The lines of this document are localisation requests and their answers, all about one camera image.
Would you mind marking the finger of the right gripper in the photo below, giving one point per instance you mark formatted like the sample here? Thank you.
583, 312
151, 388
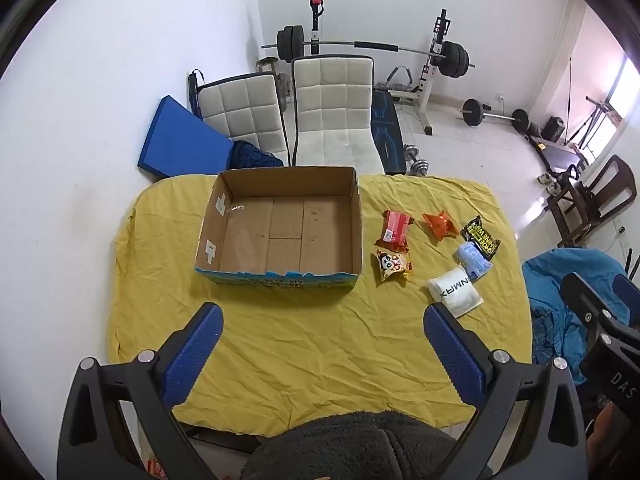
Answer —
592, 311
627, 291

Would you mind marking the blue foam mat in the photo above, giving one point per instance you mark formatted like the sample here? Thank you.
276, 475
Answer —
179, 143

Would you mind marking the right white quilted chair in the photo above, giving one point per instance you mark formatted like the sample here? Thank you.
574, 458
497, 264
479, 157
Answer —
333, 97

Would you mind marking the white quilted chair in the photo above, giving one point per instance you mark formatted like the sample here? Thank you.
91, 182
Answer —
333, 97
244, 108

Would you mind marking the dark wooden chair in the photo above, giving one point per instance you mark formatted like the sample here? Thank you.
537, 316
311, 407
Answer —
580, 208

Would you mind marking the light blue tissue packet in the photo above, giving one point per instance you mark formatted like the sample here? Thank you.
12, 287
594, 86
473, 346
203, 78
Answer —
472, 260

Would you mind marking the white pillow pouch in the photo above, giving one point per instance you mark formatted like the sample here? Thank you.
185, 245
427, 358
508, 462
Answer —
455, 291

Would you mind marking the cardboard box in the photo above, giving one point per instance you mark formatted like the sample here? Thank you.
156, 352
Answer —
285, 226

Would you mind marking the dark blue cloth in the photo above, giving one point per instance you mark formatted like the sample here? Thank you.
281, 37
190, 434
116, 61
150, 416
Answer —
245, 155

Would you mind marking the black low bench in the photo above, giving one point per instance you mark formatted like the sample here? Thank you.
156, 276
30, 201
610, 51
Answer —
556, 156

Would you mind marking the barbell on rack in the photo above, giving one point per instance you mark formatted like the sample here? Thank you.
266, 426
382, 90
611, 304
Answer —
452, 60

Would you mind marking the black blue weight bench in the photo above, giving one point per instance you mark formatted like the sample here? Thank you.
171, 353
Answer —
386, 133

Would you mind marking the yellow tablecloth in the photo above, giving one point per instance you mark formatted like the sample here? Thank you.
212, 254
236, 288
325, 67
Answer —
288, 355

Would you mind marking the left white quilted chair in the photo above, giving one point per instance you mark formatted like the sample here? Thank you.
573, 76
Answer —
244, 108

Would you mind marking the blue bean bag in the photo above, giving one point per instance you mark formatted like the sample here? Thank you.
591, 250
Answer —
557, 330

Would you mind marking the yellow panda snack packet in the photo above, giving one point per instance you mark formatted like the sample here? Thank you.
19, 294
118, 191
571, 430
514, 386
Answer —
391, 265

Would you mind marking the red snack packet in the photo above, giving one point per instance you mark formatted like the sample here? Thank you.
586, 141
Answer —
394, 234

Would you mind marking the black fleece garment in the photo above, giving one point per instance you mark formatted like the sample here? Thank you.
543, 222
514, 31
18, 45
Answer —
358, 445

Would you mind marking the floor barbell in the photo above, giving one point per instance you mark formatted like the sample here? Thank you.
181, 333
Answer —
474, 113

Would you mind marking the black shoe shine wipes packet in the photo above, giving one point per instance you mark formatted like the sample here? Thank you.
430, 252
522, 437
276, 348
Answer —
475, 232

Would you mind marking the orange snack packet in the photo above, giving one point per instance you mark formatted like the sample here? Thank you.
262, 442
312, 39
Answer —
441, 225

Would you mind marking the chrome dumbbells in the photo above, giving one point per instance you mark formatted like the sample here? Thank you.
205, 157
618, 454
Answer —
417, 166

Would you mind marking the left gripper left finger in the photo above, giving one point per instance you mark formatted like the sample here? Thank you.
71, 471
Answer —
95, 442

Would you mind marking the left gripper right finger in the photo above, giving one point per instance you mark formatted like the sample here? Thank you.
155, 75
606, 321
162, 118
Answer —
550, 442

